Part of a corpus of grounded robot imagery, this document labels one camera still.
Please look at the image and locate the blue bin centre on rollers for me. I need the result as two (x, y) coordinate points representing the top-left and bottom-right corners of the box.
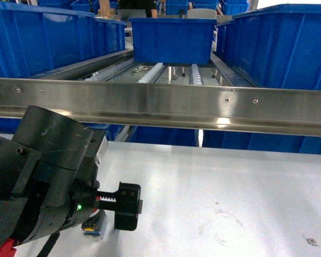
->
(130, 18), (216, 64)

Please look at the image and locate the steel shelf front rail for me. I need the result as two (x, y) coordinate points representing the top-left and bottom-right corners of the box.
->
(0, 78), (321, 137)

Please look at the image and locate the large blue bin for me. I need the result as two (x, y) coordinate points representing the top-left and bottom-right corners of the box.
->
(0, 2), (126, 78)
(216, 4), (321, 90)

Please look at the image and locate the white roller track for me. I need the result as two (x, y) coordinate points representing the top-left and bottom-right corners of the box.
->
(189, 64), (203, 86)

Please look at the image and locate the large blue bin right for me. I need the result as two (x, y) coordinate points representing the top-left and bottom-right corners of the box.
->
(216, 4), (321, 90)

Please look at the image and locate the large blue bin left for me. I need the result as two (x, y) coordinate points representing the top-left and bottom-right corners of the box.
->
(0, 2), (126, 78)

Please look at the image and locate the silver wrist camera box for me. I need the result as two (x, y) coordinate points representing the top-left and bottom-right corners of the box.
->
(92, 131), (109, 165)

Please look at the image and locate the red emergency stop button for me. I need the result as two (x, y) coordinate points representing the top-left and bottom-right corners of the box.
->
(81, 210), (108, 239)

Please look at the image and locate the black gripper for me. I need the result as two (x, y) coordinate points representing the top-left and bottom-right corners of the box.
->
(11, 157), (143, 244)

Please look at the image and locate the person in black top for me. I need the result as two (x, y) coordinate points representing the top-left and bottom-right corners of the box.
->
(118, 0), (158, 18)

